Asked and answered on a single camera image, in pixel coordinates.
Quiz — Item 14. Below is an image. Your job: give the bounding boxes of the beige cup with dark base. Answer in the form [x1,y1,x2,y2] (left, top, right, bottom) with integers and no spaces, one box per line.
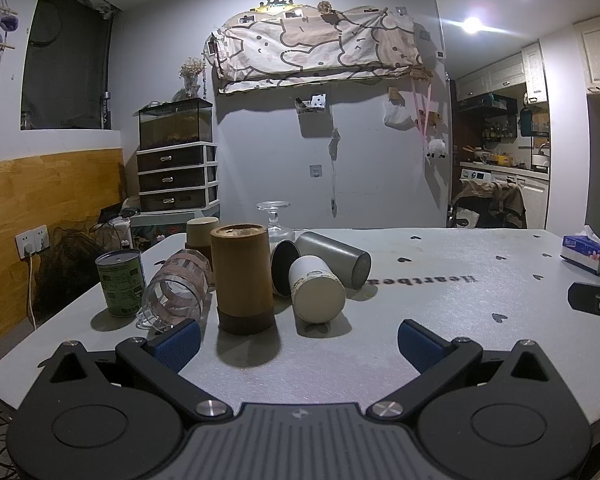
[185,217,220,263]

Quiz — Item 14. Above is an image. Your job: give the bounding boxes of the white cup lying down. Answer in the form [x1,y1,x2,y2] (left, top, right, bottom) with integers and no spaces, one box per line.
[288,256,347,324]

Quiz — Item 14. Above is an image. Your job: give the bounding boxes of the clear glass jar lying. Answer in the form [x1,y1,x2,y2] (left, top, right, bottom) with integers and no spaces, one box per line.
[136,249,212,333]

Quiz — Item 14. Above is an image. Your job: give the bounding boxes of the green tin can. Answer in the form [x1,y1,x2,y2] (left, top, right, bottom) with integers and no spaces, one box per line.
[95,249,145,318]

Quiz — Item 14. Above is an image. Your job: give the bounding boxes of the grey tumbler lying down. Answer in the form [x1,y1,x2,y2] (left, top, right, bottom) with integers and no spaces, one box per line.
[296,231,372,289]

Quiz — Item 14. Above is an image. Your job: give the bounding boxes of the tall brown bamboo canister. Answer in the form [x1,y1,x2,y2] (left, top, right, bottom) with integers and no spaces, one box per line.
[210,223,275,336]

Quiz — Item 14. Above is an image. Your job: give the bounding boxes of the chair with brown cloth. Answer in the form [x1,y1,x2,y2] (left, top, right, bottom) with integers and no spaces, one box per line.
[451,180,528,229]

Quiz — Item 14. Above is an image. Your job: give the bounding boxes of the black clamp at table edge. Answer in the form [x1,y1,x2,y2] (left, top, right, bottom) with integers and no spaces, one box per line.
[567,282,600,344]

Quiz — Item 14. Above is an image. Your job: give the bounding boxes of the blue tissue box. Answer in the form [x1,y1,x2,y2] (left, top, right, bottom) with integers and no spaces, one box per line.
[560,226,600,275]

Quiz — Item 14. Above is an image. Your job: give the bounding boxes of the white drawer unit dark drawers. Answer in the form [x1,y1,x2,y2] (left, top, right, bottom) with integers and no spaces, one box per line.
[136,141,219,212]

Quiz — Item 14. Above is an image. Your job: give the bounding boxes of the white plush hanging toy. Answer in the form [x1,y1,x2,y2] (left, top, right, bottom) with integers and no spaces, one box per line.
[426,138,448,159]

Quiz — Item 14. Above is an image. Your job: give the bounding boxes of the glass fish tank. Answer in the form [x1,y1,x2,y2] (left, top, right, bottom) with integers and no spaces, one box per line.
[137,98,213,150]

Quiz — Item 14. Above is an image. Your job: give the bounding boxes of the white plastic bag hanging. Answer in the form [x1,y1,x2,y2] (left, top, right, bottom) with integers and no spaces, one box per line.
[384,99,415,131]

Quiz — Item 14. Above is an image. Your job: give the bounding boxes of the dried flower vase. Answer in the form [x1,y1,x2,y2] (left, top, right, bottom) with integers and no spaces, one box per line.
[180,58,204,98]

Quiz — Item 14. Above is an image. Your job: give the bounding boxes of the clear glass pedestal stand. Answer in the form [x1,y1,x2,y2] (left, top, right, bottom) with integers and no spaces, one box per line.
[257,200,294,245]

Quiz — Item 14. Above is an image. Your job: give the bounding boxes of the white wall power socket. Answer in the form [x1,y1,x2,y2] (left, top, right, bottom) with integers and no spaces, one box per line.
[15,224,50,260]

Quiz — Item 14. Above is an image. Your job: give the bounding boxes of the patterned blanket on wall shelf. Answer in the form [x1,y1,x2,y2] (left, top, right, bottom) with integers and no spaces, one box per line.
[204,2,432,94]

